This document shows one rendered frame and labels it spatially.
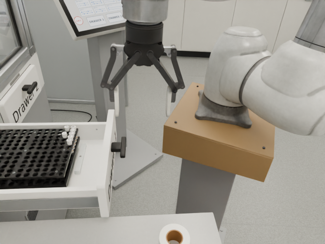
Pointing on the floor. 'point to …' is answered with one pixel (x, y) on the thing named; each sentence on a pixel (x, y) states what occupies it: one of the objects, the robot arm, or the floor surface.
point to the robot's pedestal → (204, 191)
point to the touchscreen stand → (124, 169)
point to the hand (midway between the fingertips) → (142, 107)
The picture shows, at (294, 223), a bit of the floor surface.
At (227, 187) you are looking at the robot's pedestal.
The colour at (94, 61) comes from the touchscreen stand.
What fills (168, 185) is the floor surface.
